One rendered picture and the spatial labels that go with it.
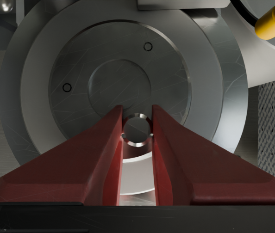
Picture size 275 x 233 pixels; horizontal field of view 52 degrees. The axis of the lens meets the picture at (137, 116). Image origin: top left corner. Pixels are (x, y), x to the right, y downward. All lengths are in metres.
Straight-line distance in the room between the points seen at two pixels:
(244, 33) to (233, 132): 0.06
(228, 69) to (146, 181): 0.08
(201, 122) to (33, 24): 0.11
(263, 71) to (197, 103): 0.08
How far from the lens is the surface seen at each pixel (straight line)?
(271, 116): 0.40
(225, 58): 0.17
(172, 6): 0.16
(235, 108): 0.17
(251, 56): 0.21
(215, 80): 0.16
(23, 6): 0.20
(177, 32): 0.16
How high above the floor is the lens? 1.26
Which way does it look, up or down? level
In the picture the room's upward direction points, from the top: 179 degrees clockwise
